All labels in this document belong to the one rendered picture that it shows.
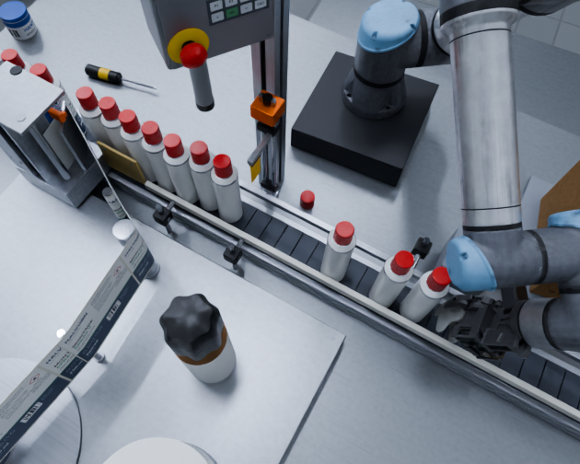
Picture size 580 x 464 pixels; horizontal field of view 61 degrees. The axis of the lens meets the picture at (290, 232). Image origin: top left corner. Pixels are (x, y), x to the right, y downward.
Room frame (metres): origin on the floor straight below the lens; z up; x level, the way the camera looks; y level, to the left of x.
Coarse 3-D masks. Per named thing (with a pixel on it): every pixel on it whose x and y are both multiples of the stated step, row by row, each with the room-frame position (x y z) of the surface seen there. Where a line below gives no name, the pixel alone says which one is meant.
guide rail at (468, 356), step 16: (160, 192) 0.51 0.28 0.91; (192, 208) 0.48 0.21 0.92; (224, 224) 0.45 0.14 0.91; (256, 240) 0.41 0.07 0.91; (272, 256) 0.39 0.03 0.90; (288, 256) 0.38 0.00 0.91; (304, 272) 0.36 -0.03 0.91; (336, 288) 0.32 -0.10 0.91; (368, 304) 0.29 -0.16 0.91; (400, 320) 0.26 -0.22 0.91; (432, 336) 0.24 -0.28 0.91; (464, 352) 0.21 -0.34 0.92; (496, 368) 0.18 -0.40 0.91; (512, 384) 0.16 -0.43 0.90; (528, 384) 0.16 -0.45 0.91; (544, 400) 0.13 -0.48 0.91; (560, 400) 0.13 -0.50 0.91; (576, 416) 0.11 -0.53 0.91
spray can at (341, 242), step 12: (336, 228) 0.37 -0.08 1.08; (348, 228) 0.37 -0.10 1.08; (336, 240) 0.36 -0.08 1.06; (348, 240) 0.35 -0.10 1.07; (324, 252) 0.37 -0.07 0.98; (336, 252) 0.34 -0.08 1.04; (348, 252) 0.35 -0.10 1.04; (324, 264) 0.36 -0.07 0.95; (336, 264) 0.34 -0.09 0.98; (348, 264) 0.36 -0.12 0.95; (336, 276) 0.34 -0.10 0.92
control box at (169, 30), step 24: (144, 0) 0.55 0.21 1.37; (168, 0) 0.51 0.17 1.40; (192, 0) 0.53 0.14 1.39; (168, 24) 0.51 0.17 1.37; (192, 24) 0.52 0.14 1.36; (216, 24) 0.54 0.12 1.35; (240, 24) 0.56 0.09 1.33; (264, 24) 0.57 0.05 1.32; (168, 48) 0.50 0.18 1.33; (216, 48) 0.54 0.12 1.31
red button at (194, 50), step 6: (186, 42) 0.51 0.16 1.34; (192, 42) 0.51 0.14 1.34; (186, 48) 0.50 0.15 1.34; (192, 48) 0.50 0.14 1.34; (198, 48) 0.50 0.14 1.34; (204, 48) 0.51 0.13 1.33; (180, 54) 0.49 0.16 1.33; (186, 54) 0.49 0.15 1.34; (192, 54) 0.49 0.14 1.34; (198, 54) 0.49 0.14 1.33; (204, 54) 0.50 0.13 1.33; (180, 60) 0.49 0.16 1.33; (186, 60) 0.49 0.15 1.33; (192, 60) 0.49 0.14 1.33; (198, 60) 0.49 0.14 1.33; (204, 60) 0.50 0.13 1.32; (186, 66) 0.49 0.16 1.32; (192, 66) 0.49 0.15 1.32; (198, 66) 0.49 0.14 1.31
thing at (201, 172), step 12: (192, 144) 0.52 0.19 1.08; (204, 144) 0.52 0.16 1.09; (192, 156) 0.50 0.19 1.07; (204, 156) 0.51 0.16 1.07; (192, 168) 0.50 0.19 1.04; (204, 168) 0.50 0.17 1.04; (204, 180) 0.49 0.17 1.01; (204, 192) 0.49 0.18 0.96; (204, 204) 0.49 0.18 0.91; (216, 204) 0.50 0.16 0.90
